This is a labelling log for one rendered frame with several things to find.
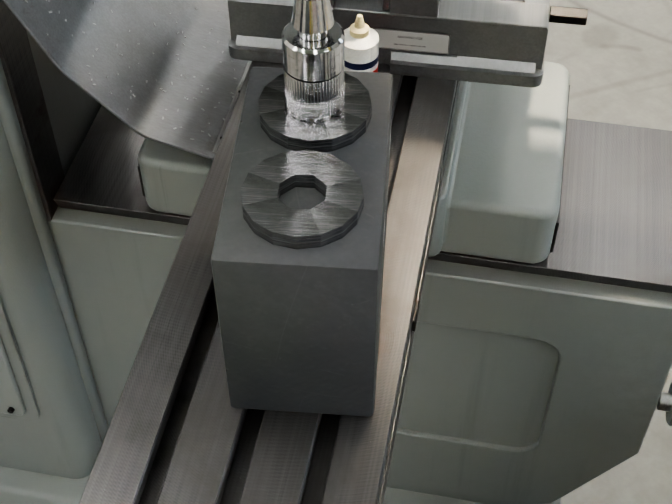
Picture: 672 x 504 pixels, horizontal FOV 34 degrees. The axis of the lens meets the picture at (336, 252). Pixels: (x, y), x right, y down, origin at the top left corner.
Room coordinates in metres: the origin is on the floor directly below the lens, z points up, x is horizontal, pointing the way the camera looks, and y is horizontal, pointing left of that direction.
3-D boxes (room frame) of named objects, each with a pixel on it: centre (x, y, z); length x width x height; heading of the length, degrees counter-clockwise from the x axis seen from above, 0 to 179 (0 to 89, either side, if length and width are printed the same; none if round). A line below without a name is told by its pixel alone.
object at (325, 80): (0.66, 0.02, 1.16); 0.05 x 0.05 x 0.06
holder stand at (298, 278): (0.61, 0.02, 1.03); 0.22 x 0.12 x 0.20; 175
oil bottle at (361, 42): (0.90, -0.03, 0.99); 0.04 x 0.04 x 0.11
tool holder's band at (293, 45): (0.66, 0.02, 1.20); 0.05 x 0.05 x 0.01
